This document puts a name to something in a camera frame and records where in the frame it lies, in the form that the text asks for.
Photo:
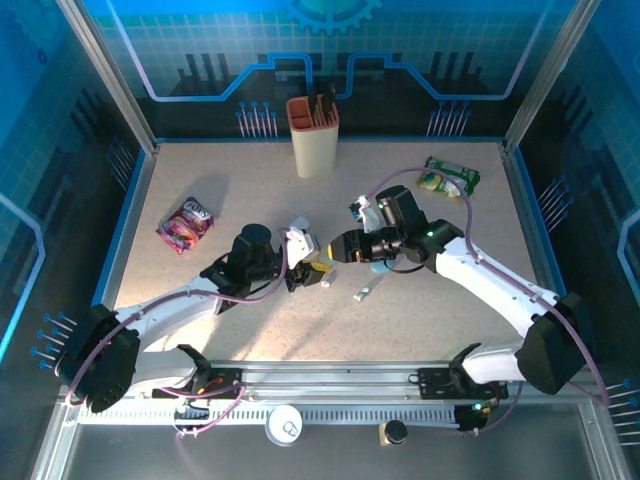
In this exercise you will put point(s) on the aluminium frame post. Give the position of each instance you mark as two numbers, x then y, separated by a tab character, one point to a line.
547	75
107	75

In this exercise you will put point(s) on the beige knife block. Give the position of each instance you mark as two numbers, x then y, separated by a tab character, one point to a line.
312	145

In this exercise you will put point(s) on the small bottle black cap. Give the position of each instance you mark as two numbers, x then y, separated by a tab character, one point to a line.
394	432

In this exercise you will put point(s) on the green snack bag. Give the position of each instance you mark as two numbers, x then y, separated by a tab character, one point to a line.
450	182

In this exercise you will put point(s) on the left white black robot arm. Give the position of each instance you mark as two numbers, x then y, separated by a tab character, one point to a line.
165	310

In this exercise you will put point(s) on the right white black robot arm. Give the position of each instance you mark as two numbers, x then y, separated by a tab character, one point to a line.
490	280

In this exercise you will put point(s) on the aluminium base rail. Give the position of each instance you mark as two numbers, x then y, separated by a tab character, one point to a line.
325	380

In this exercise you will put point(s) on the purple snack bag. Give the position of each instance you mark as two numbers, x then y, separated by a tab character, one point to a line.
186	225

